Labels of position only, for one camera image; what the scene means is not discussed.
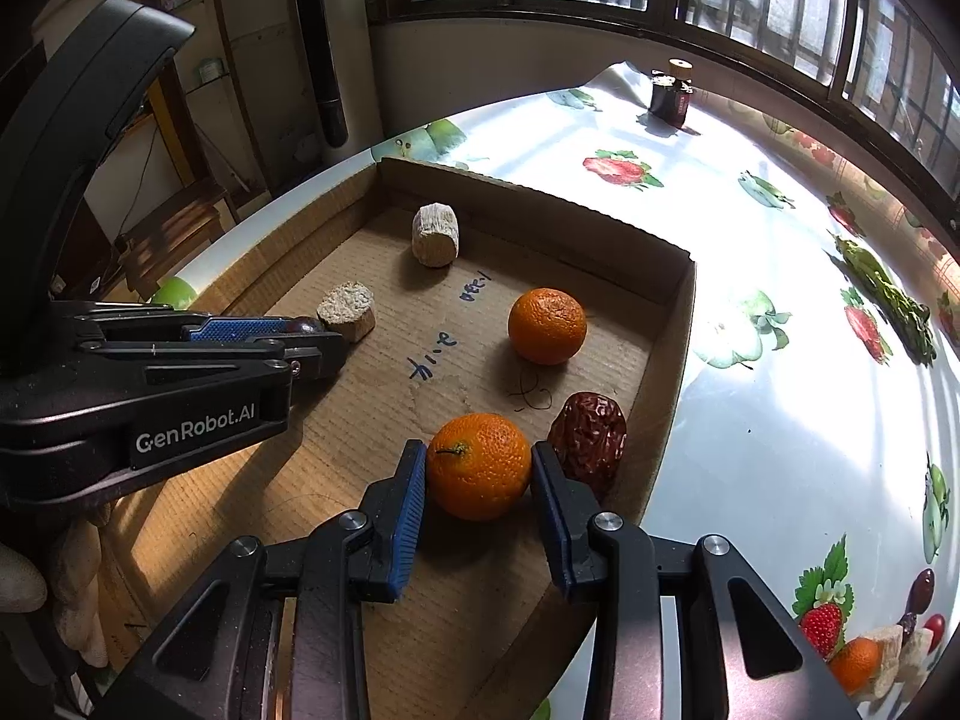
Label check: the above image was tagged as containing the wooden chair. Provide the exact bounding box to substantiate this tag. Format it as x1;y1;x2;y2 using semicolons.
112;180;241;301

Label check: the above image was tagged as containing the dark red date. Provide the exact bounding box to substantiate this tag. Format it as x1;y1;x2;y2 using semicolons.
904;568;938;617

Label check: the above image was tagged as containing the shallow cardboard box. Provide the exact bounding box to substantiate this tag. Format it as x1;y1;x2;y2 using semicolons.
97;157;698;720

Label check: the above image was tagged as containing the green leafy vegetable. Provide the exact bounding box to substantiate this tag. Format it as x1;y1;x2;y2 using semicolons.
835;236;938;368

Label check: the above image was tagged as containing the fruit-printed tablecloth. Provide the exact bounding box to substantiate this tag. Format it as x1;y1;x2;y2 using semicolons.
154;60;960;720

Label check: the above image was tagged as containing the person's left hand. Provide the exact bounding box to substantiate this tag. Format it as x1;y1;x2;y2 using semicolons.
0;502;113;672

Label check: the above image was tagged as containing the orange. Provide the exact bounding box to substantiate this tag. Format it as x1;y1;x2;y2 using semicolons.
508;287;588;366
426;412;533;523
828;636;883;695

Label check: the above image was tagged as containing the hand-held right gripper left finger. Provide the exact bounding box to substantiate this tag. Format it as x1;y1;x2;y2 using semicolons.
90;439;429;720

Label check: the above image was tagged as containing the black pipe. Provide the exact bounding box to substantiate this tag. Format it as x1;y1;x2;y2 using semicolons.
289;0;350;151

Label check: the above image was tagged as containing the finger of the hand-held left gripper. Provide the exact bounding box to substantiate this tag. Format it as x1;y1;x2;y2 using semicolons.
146;331;350;400
71;313;325;351

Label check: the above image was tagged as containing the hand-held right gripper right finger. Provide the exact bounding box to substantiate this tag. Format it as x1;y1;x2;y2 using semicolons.
530;441;860;720

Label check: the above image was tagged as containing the wrinkled red date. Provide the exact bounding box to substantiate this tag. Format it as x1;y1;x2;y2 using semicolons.
547;391;628;503

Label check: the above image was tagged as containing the small dark cylinder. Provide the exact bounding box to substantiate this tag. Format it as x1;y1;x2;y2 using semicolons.
649;58;695;129

